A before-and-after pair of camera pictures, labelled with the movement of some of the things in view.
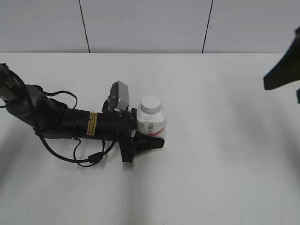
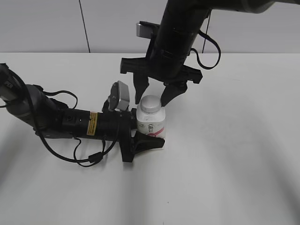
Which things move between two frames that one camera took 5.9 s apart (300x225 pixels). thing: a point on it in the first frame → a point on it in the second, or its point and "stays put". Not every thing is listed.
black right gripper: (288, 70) → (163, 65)
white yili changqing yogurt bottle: (152, 118) stays put
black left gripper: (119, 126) stays put
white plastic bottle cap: (151, 104) stays put
